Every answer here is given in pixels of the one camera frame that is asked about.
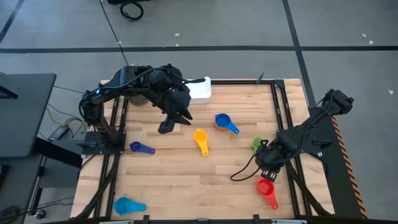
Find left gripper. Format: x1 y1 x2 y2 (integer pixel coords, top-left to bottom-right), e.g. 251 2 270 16
160 83 194 126

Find green measuring cup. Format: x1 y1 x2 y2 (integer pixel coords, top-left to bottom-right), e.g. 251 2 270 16
251 136 264 154

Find yellow measuring cup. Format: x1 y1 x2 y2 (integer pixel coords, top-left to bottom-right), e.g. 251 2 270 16
192 129 210 157

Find red measuring cup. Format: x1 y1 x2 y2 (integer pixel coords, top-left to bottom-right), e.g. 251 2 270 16
256 178 280 210

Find large blue measuring cup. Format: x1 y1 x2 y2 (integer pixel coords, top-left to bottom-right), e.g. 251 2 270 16
214 113 241 136

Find small dark blue measuring cup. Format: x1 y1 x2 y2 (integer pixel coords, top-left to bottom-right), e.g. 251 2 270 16
129 141 156 156

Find light blue measuring cup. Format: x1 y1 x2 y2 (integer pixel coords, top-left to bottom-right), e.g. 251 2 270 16
113 195 147 217

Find white plastic basket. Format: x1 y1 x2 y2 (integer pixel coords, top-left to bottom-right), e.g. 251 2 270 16
185 76 213 105

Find artificial plant in striped pot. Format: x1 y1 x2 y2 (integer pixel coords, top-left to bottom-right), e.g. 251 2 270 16
127 93 152 108

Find black platform with hazard stripe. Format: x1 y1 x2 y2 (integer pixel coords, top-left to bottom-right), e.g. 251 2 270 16
307 105 369 220

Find black power adapter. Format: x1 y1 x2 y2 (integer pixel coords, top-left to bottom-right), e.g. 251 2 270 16
48 124 70 142

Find black desk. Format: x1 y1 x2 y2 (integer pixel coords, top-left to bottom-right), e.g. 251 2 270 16
0 73 57 159

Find dark screen device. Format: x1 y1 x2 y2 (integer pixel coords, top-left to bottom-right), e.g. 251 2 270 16
0 85 19 101

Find black cart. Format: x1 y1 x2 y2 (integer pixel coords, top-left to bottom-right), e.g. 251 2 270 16
0 155 44 224

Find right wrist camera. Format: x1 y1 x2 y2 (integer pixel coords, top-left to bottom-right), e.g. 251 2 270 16
260 169 279 184

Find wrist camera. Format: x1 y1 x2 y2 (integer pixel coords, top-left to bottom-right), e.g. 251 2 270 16
260 169 279 184
157 117 176 136

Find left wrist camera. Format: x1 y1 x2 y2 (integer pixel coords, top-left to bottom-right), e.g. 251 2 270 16
157 117 176 136

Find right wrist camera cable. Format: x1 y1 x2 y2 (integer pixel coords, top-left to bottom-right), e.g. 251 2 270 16
229 139 266 182

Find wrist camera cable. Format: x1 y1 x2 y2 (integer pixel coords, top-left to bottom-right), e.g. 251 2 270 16
229 139 266 182
178 77 207 86

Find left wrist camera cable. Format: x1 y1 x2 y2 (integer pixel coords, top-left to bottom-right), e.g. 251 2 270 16
178 77 207 86

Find black aluminium table frame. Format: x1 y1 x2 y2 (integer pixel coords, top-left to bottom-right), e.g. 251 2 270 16
74 79 335 220

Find thin black floor cable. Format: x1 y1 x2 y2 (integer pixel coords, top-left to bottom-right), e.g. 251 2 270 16
99 0 129 67

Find coiled black cable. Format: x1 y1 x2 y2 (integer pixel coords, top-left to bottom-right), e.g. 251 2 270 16
119 1 145 22

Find yellow floor cable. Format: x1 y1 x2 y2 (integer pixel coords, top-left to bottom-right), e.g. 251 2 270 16
45 107 94 127

